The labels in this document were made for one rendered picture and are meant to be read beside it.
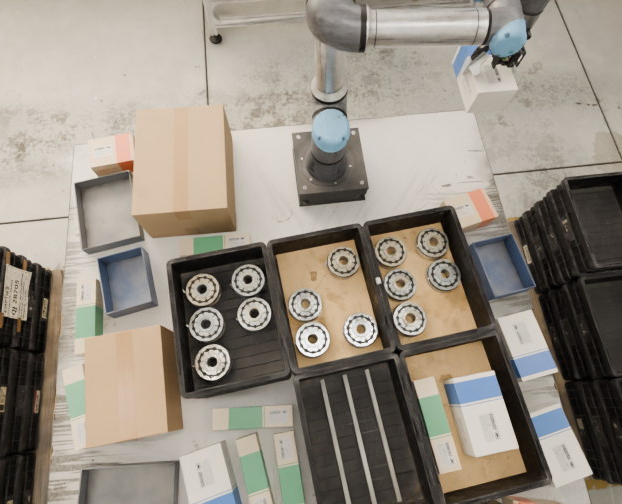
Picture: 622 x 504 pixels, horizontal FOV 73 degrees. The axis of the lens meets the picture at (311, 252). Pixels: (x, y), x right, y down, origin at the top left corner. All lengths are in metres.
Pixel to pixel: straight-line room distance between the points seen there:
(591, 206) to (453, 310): 1.00
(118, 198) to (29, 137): 1.37
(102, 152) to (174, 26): 1.65
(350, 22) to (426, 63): 2.03
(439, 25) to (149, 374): 1.16
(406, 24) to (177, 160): 0.83
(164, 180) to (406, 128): 0.95
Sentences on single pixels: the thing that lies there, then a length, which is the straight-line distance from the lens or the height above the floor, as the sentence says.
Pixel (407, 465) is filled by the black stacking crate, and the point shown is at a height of 0.83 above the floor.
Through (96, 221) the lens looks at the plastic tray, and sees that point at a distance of 1.71.
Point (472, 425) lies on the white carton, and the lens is 1.28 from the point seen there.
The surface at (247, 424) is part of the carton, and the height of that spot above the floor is 0.76.
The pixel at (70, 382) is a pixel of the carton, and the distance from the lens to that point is 1.53.
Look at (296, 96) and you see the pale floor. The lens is 2.75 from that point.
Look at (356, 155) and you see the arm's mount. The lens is 1.57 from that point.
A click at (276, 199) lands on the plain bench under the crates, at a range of 1.59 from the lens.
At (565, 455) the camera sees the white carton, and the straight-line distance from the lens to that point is 1.54.
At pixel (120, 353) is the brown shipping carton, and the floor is 0.86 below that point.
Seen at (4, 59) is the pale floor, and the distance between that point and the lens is 3.47.
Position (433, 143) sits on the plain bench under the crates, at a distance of 1.79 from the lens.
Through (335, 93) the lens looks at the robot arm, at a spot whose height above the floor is 1.06.
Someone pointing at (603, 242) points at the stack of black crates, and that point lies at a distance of 2.15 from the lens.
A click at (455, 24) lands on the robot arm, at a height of 1.43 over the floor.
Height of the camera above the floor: 2.12
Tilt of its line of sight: 70 degrees down
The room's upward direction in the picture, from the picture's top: 3 degrees clockwise
